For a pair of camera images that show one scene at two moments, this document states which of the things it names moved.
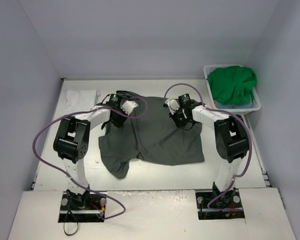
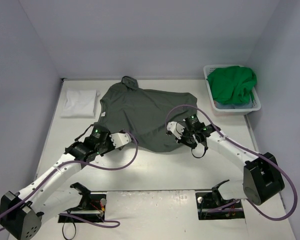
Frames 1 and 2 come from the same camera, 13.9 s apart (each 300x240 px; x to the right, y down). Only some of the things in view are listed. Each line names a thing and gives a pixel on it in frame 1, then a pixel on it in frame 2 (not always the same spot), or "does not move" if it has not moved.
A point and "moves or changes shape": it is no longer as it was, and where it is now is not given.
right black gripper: x=178 y=120 -> x=188 y=141
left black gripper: x=116 y=119 -> x=109 y=146
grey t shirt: x=148 y=132 moves or changes shape
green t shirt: x=232 y=85 does not move
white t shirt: x=78 y=100 does not move
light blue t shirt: x=246 y=105 does not move
